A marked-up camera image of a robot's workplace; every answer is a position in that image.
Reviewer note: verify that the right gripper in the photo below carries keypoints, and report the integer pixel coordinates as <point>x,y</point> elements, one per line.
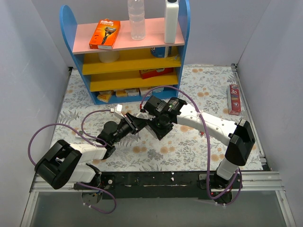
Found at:
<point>154,127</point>

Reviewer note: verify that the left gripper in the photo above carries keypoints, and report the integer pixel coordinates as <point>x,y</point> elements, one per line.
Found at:
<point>130,121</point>

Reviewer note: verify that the white remote control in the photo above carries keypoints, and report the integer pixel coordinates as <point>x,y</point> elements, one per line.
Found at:
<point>148,128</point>

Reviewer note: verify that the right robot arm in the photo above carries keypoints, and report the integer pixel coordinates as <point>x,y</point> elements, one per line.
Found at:
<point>237,136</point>

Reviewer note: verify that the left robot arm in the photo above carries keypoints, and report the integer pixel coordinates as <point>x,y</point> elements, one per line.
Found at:
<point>65,162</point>

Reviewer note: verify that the yellow white small box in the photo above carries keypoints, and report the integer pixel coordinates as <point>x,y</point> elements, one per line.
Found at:
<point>121,93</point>

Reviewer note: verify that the yellow box bottom shelf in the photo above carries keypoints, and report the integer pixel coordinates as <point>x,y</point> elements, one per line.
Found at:
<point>105,96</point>

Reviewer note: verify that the floral table mat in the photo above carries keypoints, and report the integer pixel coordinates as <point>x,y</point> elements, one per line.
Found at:
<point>183,149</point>

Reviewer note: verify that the red flat box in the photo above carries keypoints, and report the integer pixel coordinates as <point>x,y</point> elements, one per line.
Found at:
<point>145,74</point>

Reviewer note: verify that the blue shelf unit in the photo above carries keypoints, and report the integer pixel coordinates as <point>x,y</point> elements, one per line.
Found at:
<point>134,55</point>

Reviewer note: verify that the small white timer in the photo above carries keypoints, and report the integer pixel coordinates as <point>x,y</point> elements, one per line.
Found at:
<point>79,136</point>

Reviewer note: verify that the white roll on shelf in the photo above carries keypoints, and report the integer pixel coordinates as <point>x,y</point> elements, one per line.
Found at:
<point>108,57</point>

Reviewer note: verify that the blue white tin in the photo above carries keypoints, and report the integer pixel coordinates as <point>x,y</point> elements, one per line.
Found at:
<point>161,52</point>

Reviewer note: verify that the red toothpaste box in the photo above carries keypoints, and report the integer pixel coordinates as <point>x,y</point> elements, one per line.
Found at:
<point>234,101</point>

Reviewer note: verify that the orange razor box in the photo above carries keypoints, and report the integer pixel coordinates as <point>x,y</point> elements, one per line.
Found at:
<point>105,34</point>

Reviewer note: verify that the clear plastic bottle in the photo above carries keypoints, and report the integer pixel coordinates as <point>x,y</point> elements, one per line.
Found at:
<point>136,14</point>

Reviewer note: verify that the white plastic bottle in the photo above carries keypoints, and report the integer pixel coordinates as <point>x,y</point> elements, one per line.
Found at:
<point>170,21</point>

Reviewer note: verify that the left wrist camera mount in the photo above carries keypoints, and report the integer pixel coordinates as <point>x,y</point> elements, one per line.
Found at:
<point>117,111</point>

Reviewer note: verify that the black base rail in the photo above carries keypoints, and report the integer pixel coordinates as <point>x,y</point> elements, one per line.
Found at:
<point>167,184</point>

